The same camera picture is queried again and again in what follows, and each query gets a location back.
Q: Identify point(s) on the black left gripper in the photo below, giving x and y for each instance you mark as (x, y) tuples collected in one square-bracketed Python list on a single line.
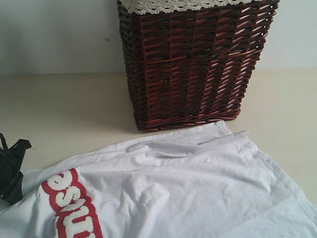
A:
[(11, 177)]

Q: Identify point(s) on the white t-shirt red logo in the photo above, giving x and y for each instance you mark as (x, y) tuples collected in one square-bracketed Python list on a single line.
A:
[(203, 182)]

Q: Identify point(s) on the dark brown wicker basket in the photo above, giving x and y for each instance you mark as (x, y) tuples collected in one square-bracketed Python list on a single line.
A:
[(190, 67)]

